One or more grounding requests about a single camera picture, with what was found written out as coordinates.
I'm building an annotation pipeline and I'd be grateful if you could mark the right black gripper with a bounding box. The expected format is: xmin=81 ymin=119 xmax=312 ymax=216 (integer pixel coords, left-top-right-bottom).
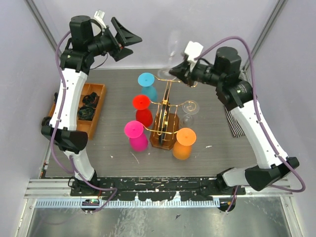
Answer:
xmin=169 ymin=58 xmax=224 ymax=87

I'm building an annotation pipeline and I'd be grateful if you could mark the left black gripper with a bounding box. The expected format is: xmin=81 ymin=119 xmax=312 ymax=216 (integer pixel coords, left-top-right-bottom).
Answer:
xmin=87 ymin=17 xmax=143 ymax=61

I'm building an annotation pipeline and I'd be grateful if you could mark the clear wine glass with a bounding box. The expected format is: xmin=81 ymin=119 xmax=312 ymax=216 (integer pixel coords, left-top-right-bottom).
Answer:
xmin=181 ymin=100 xmax=199 ymax=127
xmin=158 ymin=30 xmax=181 ymax=80

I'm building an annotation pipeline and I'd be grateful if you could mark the blue plastic wine glass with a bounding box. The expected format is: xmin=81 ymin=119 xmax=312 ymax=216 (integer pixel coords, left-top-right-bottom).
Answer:
xmin=137 ymin=72 xmax=158 ymax=102

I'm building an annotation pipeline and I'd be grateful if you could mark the red plastic wine glass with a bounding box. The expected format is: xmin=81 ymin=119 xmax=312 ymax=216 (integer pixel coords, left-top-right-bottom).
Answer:
xmin=132 ymin=94 xmax=153 ymax=127

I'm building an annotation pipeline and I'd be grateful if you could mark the striped cloth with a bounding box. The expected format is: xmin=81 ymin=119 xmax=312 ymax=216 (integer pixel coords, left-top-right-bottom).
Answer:
xmin=224 ymin=107 xmax=245 ymax=138

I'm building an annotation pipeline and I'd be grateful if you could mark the wooden compartment tray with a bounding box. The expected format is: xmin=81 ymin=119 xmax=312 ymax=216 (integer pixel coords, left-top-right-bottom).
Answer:
xmin=48 ymin=83 xmax=107 ymax=141

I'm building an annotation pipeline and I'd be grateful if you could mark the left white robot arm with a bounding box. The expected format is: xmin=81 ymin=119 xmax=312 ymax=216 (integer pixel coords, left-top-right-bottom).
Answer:
xmin=41 ymin=10 xmax=142 ymax=196

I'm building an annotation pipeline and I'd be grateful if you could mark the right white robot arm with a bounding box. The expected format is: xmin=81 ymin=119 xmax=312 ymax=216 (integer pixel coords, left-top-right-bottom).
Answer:
xmin=169 ymin=41 xmax=299 ymax=195

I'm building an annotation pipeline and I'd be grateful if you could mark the orange plastic wine glass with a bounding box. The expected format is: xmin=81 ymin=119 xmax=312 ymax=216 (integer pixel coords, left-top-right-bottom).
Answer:
xmin=172 ymin=128 xmax=197 ymax=160

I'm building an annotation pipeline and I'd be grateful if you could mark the pink plastic wine glass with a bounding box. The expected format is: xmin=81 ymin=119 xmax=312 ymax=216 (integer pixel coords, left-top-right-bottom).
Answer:
xmin=124 ymin=120 xmax=148 ymax=152

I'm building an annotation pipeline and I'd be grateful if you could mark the black rolled sock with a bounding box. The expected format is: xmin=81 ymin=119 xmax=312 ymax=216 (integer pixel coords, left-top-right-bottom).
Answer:
xmin=41 ymin=116 xmax=51 ymax=126
xmin=82 ymin=92 xmax=99 ymax=108

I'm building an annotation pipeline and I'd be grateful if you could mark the dark patterned rolled sock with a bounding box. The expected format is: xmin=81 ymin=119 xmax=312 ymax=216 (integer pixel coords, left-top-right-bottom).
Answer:
xmin=78 ymin=106 xmax=95 ymax=121

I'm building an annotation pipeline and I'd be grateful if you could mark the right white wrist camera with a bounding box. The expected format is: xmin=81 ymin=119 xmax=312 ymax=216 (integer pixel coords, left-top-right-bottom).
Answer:
xmin=184 ymin=41 xmax=203 ymax=71

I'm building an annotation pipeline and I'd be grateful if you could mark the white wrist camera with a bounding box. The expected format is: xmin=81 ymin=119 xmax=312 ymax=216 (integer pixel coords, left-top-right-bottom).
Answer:
xmin=184 ymin=41 xmax=203 ymax=71
xmin=92 ymin=10 xmax=108 ymax=30

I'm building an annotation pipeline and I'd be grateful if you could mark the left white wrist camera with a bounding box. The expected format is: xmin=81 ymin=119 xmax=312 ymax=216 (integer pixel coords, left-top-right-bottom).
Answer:
xmin=92 ymin=10 xmax=108 ymax=30

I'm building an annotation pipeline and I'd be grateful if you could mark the gold wire glass rack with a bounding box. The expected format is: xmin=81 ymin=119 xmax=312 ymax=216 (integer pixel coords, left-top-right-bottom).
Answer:
xmin=146 ymin=79 xmax=185 ymax=151

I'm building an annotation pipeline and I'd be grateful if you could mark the black mounting base plate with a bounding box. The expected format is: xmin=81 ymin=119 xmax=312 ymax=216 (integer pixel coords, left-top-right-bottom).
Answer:
xmin=68 ymin=176 xmax=235 ymax=201

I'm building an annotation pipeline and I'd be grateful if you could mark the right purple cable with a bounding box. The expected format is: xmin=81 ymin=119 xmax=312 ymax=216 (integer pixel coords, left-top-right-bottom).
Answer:
xmin=195 ymin=36 xmax=305 ymax=214

